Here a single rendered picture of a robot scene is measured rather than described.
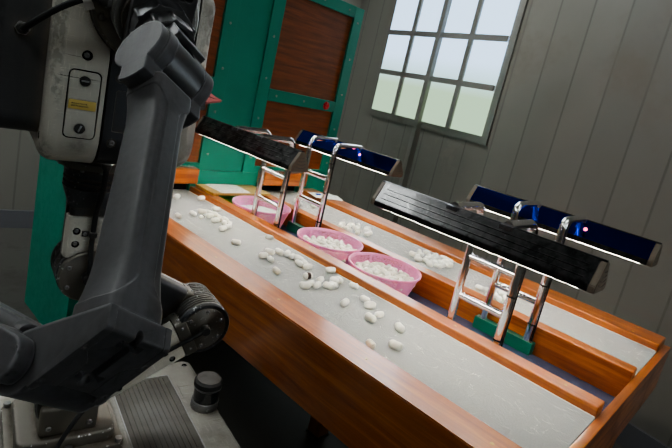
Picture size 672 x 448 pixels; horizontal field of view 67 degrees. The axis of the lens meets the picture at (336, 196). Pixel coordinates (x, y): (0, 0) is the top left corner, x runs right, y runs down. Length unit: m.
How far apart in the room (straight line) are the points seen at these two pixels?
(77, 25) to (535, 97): 2.69
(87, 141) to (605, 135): 2.54
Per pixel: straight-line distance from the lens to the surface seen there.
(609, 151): 2.95
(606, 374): 1.72
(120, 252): 0.52
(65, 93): 0.91
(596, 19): 3.16
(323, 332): 1.27
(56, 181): 2.52
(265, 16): 2.53
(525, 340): 1.74
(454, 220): 1.32
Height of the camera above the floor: 1.33
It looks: 11 degrees down
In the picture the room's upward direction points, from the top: 13 degrees clockwise
